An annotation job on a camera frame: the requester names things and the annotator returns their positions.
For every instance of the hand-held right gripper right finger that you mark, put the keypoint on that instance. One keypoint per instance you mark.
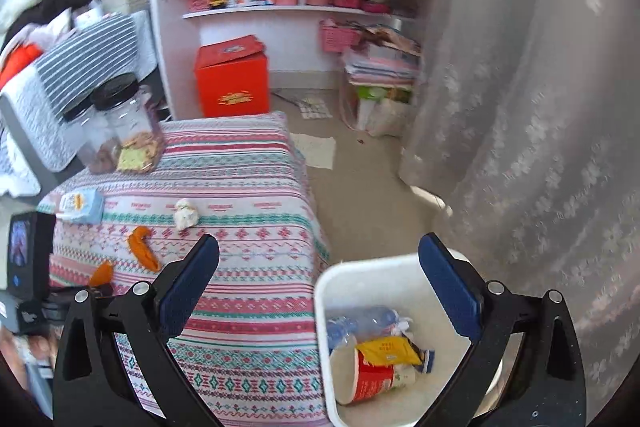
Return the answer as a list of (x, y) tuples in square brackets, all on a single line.
[(450, 287)]

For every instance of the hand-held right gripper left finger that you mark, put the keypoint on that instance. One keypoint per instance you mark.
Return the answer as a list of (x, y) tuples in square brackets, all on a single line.
[(187, 292)]

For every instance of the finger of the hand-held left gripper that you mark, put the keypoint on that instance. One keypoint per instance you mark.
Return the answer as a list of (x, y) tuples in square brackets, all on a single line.
[(102, 292)]

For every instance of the small orange peel piece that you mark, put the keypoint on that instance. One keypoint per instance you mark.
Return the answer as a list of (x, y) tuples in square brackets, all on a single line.
[(102, 273)]

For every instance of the white plastic trash bin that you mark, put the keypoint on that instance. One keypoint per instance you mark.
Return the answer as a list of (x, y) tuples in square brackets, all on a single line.
[(370, 277)]

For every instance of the clear plastic bottle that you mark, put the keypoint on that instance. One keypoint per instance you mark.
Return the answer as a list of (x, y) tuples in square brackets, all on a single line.
[(375, 318)]

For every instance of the yellow snack packet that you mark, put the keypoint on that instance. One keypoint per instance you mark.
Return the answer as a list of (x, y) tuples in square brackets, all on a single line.
[(387, 351)]

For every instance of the red instant noodle cup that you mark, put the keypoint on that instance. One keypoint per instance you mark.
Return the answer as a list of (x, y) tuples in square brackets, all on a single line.
[(375, 379)]

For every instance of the blue white tissue packet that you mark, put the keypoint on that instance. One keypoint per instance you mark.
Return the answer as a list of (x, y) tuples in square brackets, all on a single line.
[(80, 206)]

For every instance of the patterned striped tablecloth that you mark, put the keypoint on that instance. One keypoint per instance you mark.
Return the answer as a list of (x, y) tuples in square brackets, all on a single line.
[(240, 187)]

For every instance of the grey sofa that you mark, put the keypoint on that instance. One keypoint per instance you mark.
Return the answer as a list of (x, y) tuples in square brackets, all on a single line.
[(30, 157)]

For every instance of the plastic jar with dark snacks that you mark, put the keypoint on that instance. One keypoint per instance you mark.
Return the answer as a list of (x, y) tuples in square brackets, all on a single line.
[(95, 142)]

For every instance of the white quilted sofa cover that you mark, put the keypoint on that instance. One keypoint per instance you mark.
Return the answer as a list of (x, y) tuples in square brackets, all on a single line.
[(30, 122)]

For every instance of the plastic jar with crackers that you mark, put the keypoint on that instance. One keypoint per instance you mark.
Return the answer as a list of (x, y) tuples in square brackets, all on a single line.
[(135, 127)]

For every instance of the white bag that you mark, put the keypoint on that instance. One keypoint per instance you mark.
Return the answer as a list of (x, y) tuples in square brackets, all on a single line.
[(387, 119)]

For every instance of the white floor cloth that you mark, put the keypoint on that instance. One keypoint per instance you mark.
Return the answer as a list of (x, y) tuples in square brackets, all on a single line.
[(315, 151)]

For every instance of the floral lace curtain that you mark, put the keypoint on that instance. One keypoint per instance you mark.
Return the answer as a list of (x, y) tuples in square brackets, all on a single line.
[(525, 107)]

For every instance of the green printed cardboard box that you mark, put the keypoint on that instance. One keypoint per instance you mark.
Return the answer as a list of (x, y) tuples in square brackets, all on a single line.
[(385, 94)]

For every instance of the orange cushion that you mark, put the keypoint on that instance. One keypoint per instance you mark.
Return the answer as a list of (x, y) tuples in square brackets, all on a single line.
[(17, 64)]

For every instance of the red cardboard box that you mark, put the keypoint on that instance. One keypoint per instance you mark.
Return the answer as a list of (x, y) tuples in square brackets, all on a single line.
[(232, 79)]

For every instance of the grey striped cloth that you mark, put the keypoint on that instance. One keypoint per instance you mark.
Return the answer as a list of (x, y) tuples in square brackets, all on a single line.
[(85, 57)]

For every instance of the stack of papers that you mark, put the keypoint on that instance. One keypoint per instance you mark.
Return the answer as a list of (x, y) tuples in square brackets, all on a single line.
[(382, 62)]

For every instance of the large pink basket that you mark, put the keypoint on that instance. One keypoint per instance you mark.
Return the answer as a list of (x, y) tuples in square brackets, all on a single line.
[(340, 37)]

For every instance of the dark folded blanket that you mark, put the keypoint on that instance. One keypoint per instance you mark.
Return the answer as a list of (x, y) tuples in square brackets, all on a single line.
[(60, 4)]

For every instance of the small pink lattice basket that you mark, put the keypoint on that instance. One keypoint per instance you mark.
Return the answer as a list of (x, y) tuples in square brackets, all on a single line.
[(199, 2)]

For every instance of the yellow toy truck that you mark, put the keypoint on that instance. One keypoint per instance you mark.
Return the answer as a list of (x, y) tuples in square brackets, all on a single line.
[(218, 2)]

